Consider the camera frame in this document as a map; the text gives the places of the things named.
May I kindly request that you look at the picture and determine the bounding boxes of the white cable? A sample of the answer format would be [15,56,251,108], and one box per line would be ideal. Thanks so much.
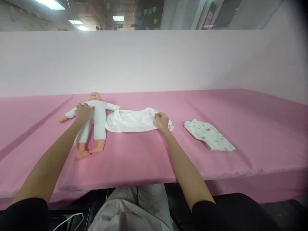
[54,212,85,231]

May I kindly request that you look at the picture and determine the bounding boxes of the baby doll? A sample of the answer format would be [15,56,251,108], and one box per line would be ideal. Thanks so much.
[57,91,129,160]

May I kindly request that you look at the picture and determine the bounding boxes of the person's left hand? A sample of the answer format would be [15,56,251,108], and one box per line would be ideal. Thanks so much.
[74,103,96,122]

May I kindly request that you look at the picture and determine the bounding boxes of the person's legs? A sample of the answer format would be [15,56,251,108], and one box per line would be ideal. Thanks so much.
[87,184,174,231]

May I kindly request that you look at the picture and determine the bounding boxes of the plain white baby garment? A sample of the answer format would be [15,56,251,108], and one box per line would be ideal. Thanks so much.
[105,107,174,133]

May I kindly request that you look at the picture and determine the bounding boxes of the patterned white baby garment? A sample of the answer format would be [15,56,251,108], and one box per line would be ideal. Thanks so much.
[182,118,236,152]

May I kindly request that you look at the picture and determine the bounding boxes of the pink tablecloth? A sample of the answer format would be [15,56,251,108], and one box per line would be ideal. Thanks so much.
[0,88,308,205]

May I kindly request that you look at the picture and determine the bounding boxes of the person's right hand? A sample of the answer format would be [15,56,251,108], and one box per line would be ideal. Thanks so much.
[153,112,172,132]

